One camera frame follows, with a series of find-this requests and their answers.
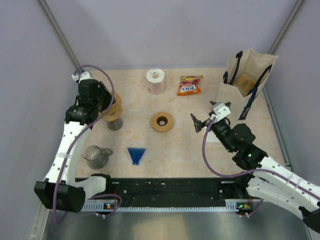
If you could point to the orange snack bag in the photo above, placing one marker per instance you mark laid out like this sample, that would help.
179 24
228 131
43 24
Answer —
189 85

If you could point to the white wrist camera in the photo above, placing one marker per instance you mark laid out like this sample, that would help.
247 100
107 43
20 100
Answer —
81 77
219 113

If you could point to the brown box in bag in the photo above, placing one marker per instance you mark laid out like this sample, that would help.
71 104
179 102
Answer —
245 84

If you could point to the cream canvas tote bag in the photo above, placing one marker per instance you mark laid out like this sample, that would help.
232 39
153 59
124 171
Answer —
256 65

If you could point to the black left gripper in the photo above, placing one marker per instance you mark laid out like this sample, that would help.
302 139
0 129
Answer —
103 90

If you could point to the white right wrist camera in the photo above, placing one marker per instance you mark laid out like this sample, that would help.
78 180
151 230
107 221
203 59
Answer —
219 113

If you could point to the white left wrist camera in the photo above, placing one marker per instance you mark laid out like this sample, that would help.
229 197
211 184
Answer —
81 77

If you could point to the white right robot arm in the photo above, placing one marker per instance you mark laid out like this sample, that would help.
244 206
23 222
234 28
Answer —
267 179

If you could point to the grey slotted cable duct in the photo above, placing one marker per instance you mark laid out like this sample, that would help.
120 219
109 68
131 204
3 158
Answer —
106 206

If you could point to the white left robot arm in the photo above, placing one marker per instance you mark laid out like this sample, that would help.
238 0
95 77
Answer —
59 190

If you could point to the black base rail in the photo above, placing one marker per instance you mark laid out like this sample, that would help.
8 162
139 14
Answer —
176 192

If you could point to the brown paper coffee filter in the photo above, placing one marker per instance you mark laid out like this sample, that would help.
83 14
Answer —
117 103

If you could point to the glass pitcher with handle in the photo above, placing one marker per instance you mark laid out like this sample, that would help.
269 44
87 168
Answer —
96 157

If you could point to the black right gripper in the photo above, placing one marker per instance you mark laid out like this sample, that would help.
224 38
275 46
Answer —
198 124

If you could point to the white toilet paper roll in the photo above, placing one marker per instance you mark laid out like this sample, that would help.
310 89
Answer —
156 81

